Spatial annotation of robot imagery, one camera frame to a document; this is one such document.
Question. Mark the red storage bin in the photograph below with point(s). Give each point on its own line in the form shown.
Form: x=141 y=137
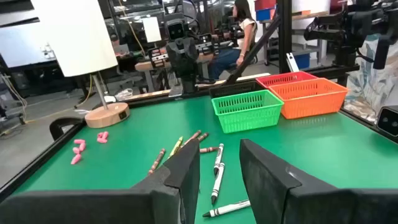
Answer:
x=264 y=3

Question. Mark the patterned cloth backdrop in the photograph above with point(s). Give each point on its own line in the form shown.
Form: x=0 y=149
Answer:
x=367 y=87

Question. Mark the blue storage bin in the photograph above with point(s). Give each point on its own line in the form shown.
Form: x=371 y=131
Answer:
x=263 y=14
x=302 y=60

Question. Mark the black background robot arm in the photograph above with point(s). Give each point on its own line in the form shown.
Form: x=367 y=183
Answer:
x=342 y=25

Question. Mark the orange plastic basket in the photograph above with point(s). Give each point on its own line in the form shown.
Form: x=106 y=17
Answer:
x=311 y=99

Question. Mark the white cylinder lamp shade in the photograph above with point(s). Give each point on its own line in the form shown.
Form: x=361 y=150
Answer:
x=74 y=37

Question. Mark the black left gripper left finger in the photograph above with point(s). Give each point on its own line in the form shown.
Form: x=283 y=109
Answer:
x=93 y=208

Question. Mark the wooden background workbench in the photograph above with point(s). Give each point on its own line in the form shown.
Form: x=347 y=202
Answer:
x=149 y=66

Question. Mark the black frame post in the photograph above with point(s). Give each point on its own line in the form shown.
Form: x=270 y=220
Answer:
x=284 y=31

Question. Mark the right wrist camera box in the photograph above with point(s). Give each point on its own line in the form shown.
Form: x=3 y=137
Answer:
x=176 y=30

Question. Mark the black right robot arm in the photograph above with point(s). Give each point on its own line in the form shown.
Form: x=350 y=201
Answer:
x=188 y=84

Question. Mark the red plastic basket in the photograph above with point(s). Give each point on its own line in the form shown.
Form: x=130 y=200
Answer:
x=280 y=80

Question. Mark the black diagonal frame strut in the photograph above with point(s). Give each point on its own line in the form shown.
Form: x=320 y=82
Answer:
x=255 y=46

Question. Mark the brown crayon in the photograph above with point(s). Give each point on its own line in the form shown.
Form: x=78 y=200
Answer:
x=209 y=149
x=157 y=161
x=192 y=138
x=203 y=136

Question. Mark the white metal bracket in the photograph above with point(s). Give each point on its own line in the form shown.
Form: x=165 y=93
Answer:
x=292 y=62

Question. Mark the black plastic basket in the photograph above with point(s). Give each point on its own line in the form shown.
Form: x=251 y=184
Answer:
x=233 y=88

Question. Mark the clear plastic wrap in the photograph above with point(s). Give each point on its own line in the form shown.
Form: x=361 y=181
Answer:
x=124 y=94

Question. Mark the white paper sign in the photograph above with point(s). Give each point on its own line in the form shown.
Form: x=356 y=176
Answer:
x=151 y=29

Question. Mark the grey table-level camera box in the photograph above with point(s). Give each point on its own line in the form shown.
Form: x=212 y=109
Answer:
x=388 y=121

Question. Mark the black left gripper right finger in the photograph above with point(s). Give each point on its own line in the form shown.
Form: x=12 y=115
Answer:
x=311 y=205

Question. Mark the yellow crayon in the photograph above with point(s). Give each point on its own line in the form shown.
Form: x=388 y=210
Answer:
x=176 y=146

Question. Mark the pink eraser cap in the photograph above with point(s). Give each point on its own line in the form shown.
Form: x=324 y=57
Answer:
x=76 y=159
x=102 y=140
x=79 y=141
x=82 y=147
x=105 y=134
x=100 y=135
x=75 y=150

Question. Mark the person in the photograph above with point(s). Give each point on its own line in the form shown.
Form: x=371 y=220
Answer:
x=245 y=31

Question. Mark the green plastic basket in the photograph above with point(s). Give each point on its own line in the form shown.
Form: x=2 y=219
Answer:
x=247 y=115

